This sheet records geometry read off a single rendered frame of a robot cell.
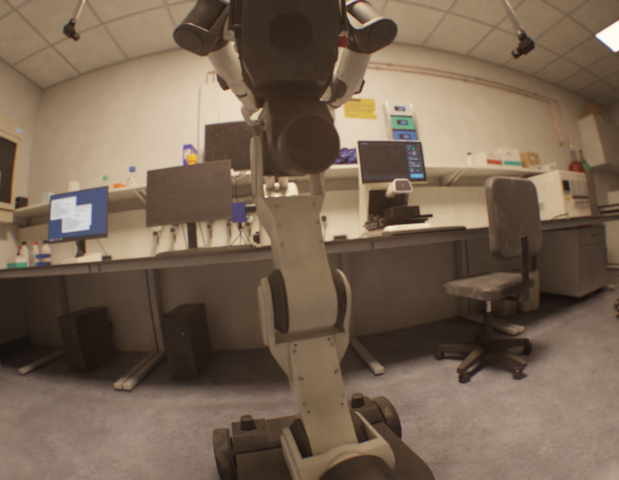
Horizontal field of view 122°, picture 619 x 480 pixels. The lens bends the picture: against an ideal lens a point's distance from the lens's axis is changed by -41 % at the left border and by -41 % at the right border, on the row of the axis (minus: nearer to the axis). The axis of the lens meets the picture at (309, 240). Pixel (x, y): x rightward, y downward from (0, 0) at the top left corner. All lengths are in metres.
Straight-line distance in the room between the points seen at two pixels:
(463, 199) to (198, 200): 2.11
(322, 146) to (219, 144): 1.68
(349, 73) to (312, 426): 0.93
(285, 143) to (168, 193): 1.32
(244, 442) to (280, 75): 0.93
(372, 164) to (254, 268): 1.09
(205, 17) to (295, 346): 0.81
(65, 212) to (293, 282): 1.91
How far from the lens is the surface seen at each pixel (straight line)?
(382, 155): 1.81
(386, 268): 2.28
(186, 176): 1.76
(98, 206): 2.11
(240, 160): 2.09
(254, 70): 0.62
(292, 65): 0.62
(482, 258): 2.78
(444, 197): 2.57
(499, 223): 1.31
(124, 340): 2.58
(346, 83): 0.94
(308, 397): 0.65
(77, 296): 2.77
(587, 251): 3.01
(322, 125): 0.54
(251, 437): 0.91
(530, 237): 1.51
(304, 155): 0.52
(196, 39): 0.79
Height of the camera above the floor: 0.74
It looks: 1 degrees up
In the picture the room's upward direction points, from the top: 5 degrees counter-clockwise
